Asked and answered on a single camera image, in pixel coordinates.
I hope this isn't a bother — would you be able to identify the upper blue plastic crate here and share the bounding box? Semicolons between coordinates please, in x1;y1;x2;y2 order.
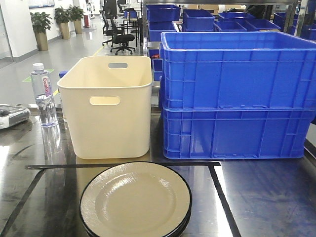
160;32;316;110

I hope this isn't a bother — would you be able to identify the cream plastic bin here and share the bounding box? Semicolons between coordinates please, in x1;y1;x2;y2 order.
57;56;153;159

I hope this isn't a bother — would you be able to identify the lower blue plastic crate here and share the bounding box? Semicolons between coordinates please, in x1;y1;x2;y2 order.
162;107;316;159

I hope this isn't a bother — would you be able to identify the blue plastic crate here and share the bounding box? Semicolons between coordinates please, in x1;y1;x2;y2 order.
162;107;316;159
160;32;316;110

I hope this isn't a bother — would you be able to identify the potted plant gold pot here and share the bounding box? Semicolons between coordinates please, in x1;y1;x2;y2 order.
30;12;52;51

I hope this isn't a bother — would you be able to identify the white grey handheld device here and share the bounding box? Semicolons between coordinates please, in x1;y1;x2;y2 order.
0;105;31;129

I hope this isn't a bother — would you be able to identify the black office chair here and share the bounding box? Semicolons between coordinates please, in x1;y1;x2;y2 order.
101;10;136;55

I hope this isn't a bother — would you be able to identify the clear water bottle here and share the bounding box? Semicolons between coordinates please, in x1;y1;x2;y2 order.
30;63;58;127

